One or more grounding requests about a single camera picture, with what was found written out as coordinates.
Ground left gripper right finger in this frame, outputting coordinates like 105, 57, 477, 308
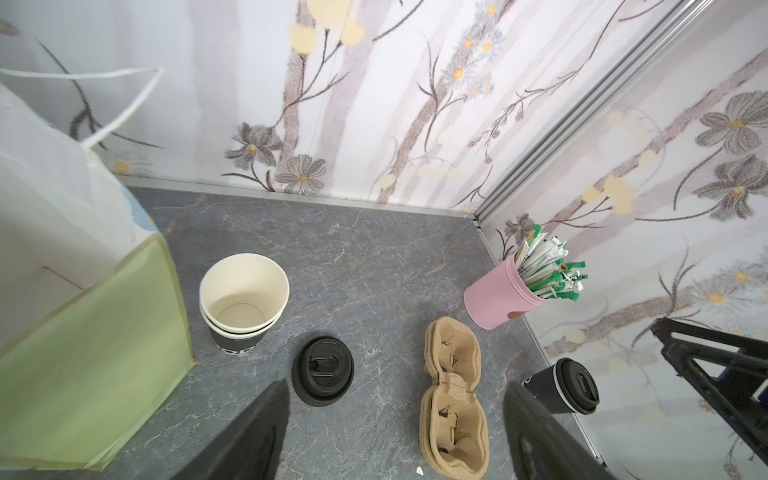
503, 383, 612, 480

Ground black plastic cup lid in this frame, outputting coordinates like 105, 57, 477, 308
554, 358, 600, 415

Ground stack of black lids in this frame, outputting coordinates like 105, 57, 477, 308
291, 336, 354, 407

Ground pink straw holder cup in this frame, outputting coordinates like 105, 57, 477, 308
464, 258, 544, 330

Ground black paper coffee cup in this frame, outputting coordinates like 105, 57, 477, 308
522, 364, 576, 414

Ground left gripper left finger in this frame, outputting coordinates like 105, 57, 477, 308
174, 379, 290, 479

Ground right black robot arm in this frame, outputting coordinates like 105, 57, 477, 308
650, 317, 767, 462

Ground green white wrapped straws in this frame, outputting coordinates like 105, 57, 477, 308
513, 224, 588, 302

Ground brown pulp cup carrier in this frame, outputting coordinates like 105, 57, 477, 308
419, 317, 490, 479

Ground green white paper bag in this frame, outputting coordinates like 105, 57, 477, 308
1, 68, 194, 470

